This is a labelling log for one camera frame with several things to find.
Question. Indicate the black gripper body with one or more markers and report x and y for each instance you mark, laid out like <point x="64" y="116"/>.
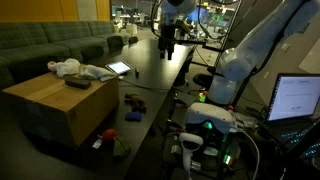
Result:
<point x="166" y="36"/>

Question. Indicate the brown plush toy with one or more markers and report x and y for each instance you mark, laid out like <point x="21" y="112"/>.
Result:
<point x="136" y="102"/>

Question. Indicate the blue sponge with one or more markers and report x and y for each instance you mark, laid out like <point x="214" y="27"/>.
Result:
<point x="133" y="116"/>

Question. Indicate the white cloth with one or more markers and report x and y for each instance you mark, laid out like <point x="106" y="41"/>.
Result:
<point x="95" y="71"/>

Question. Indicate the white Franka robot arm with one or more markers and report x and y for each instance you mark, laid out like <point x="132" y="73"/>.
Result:
<point x="240" y="63"/>

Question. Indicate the large cardboard box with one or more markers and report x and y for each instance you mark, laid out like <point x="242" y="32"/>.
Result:
<point x="50" y="100"/>

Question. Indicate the small black bottle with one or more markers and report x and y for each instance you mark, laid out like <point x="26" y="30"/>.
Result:
<point x="137" y="73"/>

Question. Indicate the small black chair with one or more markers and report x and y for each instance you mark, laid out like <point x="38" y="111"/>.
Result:
<point x="133" y="40"/>

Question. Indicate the white round chair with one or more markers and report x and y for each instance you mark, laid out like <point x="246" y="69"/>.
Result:
<point x="131" y="29"/>

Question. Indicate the dark office chair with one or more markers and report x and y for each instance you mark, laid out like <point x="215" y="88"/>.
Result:
<point x="201" y="80"/>

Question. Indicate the tablet with lit screen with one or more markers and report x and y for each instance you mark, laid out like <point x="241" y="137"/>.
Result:
<point x="119" y="67"/>

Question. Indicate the small green-lit device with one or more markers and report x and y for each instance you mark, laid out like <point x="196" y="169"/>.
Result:
<point x="202" y="97"/>

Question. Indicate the small red knob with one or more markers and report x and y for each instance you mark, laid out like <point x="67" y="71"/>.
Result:
<point x="230" y="107"/>

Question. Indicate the white VR controller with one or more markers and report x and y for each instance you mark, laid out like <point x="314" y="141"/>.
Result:
<point x="190" y="140"/>

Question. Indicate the black rectangular case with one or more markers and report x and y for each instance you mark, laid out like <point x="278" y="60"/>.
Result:
<point x="77" y="83"/>

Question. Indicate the red plush ball with tag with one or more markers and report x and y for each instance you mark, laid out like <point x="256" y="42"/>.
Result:
<point x="109" y="135"/>

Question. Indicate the green plush piece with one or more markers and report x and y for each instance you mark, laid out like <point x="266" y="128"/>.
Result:
<point x="121" y="147"/>

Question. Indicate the black laptop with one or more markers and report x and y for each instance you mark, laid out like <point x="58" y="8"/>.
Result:
<point x="293" y="96"/>

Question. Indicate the green plaid sofa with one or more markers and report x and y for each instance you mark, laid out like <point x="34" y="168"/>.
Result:
<point x="30" y="43"/>

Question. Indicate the white wall switch plate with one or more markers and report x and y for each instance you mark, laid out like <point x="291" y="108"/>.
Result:
<point x="285" y="46"/>

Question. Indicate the white wall board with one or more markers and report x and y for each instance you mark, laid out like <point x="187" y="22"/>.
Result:
<point x="313" y="60"/>

